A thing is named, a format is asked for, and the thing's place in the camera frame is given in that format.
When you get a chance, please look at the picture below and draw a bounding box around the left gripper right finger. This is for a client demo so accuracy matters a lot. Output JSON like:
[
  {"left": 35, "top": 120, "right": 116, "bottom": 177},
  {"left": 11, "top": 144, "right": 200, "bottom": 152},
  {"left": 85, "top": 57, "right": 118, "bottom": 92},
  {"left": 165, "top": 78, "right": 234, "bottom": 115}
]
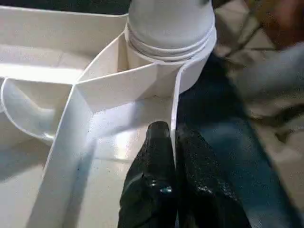
[{"left": 175, "top": 124, "right": 251, "bottom": 228}]

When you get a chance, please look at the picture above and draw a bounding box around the white plastic table top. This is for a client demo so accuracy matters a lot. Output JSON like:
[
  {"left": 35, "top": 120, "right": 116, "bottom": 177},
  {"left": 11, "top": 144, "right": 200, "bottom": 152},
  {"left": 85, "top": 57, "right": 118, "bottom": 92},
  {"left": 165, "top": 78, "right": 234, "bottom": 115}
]
[{"left": 0, "top": 6, "right": 218, "bottom": 228}]

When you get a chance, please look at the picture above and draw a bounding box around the white plastic table leg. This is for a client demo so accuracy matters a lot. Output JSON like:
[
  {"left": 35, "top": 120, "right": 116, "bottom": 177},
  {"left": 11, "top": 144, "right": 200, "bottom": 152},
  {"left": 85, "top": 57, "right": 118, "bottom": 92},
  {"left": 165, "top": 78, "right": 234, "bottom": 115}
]
[{"left": 124, "top": 0, "right": 217, "bottom": 64}]

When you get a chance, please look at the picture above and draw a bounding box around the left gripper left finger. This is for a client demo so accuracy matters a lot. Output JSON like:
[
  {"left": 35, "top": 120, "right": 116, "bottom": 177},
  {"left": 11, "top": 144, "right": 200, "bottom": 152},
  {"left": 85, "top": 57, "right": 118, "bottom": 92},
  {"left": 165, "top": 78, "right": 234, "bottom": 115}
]
[{"left": 117, "top": 121, "right": 178, "bottom": 228}]

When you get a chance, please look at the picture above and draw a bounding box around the black mat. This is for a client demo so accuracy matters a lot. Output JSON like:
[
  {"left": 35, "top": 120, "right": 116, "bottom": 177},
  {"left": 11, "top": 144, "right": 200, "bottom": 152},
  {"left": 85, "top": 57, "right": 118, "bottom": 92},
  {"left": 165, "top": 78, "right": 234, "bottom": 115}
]
[{"left": 0, "top": 0, "right": 295, "bottom": 228}]

